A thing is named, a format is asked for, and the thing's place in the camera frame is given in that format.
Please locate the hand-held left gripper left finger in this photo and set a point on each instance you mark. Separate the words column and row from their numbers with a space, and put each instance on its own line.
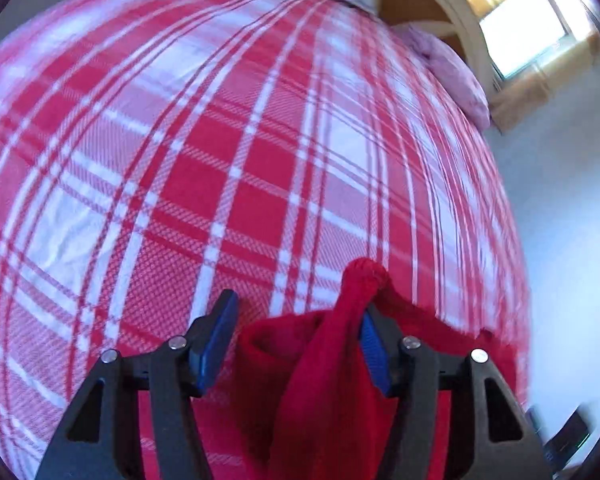
column 214, row 357

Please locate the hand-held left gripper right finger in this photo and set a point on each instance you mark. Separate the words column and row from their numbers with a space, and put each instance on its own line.
column 375, row 355

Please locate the red knit sweater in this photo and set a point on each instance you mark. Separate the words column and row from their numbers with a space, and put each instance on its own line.
column 325, row 390

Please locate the red white plaid bedspread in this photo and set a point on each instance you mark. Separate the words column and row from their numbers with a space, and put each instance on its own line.
column 205, row 160

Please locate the dark flat object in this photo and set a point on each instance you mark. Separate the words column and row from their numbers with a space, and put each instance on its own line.
column 562, row 437

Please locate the pink floral pillow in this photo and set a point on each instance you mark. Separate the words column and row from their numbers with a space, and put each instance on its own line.
column 455, row 80

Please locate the beige patterned curtain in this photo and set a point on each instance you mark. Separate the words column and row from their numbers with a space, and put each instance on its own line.
column 535, row 95

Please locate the window behind headboard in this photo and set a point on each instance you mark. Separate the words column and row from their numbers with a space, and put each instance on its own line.
column 522, row 35

